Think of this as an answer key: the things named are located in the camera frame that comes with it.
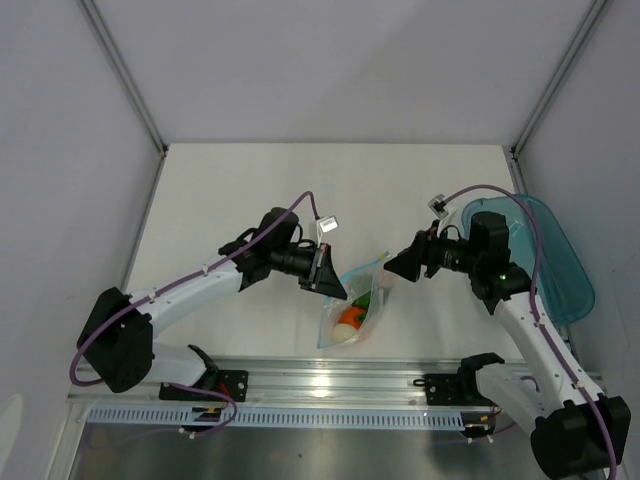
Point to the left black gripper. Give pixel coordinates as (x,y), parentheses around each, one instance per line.
(322,277)

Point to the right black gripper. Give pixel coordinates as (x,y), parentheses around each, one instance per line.
(408,262)

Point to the green toy bell pepper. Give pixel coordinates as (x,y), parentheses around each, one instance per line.
(363,301)

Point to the clear zip top bag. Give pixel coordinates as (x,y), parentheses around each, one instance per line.
(368,277)

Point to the orange toy pumpkin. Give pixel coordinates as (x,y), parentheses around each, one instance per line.
(353,316)

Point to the white toy egg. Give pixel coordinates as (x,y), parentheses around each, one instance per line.
(341,333)

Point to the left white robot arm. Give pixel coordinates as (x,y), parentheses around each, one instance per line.
(119,339)

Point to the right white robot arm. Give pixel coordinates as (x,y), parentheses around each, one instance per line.
(573,426)

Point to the teal plastic tray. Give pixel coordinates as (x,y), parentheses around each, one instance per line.
(562,283)

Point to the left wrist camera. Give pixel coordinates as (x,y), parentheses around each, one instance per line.
(324,225)

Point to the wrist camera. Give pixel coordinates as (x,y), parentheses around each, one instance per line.
(444,217)
(324,225)

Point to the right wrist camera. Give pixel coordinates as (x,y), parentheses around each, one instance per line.
(444,217)

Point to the aluminium mounting rail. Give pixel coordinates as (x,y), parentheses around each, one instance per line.
(273,382)

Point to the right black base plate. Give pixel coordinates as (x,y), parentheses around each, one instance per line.
(443,389)

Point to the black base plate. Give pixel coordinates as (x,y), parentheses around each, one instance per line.
(231,383)
(443,389)

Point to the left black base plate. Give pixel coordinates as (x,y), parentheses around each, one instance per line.
(231,383)

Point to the right aluminium frame post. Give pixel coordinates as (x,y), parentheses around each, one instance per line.
(577,44)

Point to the aluminium frame post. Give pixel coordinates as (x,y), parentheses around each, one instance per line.
(112,54)
(577,44)

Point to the white slotted cable duct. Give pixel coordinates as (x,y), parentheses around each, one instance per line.
(280,417)

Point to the left aluminium frame post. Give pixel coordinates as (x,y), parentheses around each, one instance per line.
(112,54)

